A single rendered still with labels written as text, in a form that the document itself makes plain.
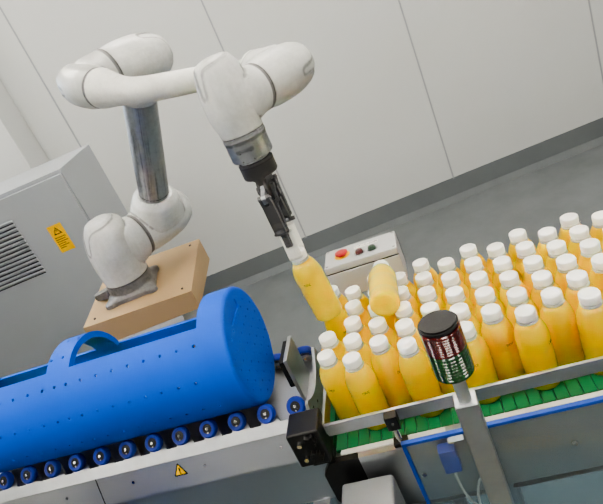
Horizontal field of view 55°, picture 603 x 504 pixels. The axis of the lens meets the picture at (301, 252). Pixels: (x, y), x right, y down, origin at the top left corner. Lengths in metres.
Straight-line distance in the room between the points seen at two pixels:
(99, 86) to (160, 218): 0.63
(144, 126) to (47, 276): 1.57
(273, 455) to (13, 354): 2.28
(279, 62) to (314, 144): 2.89
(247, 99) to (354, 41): 2.90
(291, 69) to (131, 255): 0.98
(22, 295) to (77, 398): 1.87
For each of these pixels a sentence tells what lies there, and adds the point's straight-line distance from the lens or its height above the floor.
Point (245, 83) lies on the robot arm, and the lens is 1.16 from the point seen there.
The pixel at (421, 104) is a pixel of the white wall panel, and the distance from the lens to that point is 4.17.
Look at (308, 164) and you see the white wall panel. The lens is 4.13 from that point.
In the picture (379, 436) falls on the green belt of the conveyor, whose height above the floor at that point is 0.90.
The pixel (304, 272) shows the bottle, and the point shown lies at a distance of 1.28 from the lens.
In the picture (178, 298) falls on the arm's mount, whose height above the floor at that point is 1.06.
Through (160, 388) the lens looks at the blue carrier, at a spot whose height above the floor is 1.13.
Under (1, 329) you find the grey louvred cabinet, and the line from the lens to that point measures 3.43.
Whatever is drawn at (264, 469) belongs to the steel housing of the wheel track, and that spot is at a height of 0.84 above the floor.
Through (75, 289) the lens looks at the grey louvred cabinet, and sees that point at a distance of 3.19.
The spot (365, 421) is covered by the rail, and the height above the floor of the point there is 0.97.
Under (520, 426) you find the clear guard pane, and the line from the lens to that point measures 1.19.
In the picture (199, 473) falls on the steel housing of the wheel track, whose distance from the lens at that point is 1.52.
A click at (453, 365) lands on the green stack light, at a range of 0.92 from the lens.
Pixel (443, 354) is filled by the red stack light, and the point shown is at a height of 1.22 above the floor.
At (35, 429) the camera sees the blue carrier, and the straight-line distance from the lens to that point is 1.56.
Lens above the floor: 1.77
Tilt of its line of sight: 23 degrees down
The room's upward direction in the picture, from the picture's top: 24 degrees counter-clockwise
